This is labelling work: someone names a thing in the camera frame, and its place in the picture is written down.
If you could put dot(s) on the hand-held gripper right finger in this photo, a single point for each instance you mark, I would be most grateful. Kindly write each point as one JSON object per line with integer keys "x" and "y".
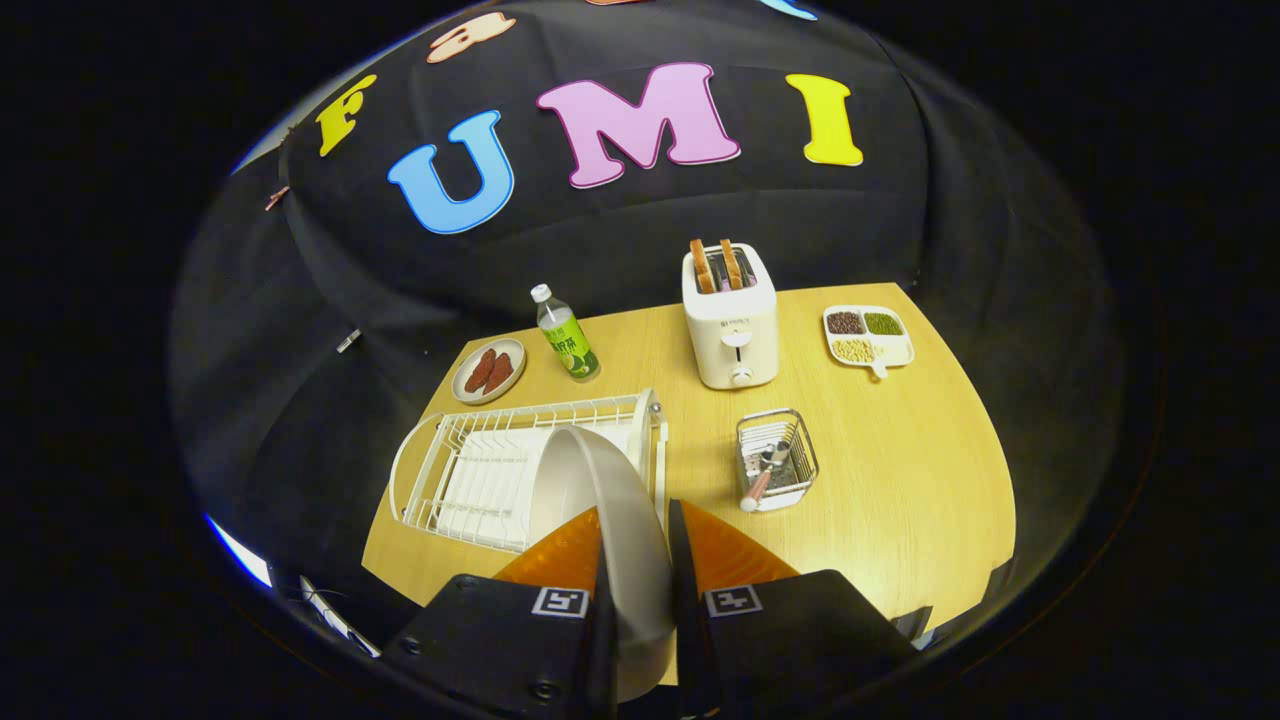
{"x": 685, "y": 620}

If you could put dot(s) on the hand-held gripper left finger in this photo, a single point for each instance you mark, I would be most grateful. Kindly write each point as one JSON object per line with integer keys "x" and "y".
{"x": 602, "y": 640}

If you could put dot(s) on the white round plate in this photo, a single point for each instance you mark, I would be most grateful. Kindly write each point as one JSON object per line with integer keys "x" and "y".
{"x": 620, "y": 520}

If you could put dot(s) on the white divided bean dish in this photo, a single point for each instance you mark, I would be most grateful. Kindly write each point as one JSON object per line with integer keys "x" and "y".
{"x": 890, "y": 350}

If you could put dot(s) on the white ribbed drip tray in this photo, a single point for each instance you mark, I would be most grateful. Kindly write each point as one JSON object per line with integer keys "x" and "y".
{"x": 490, "y": 490}

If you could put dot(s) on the brown sausage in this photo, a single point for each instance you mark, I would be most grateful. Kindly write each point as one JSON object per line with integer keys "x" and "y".
{"x": 499, "y": 372}
{"x": 480, "y": 372}

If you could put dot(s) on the white toaster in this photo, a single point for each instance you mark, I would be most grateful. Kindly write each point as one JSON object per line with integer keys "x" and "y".
{"x": 735, "y": 335}

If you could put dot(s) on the green label drink bottle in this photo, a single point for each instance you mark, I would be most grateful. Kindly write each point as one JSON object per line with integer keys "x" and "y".
{"x": 568, "y": 345}

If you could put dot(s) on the small beige saucer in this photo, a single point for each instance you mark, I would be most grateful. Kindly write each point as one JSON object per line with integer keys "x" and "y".
{"x": 515, "y": 355}

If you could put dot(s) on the toasted bread slice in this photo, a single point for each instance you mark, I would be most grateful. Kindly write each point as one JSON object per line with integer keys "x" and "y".
{"x": 703, "y": 268}
{"x": 731, "y": 265}

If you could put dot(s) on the silver cloth clip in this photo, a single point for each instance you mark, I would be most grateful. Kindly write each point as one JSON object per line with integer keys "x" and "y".
{"x": 348, "y": 341}

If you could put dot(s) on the black backdrop cloth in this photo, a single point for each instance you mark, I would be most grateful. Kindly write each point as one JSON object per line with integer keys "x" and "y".
{"x": 800, "y": 230}

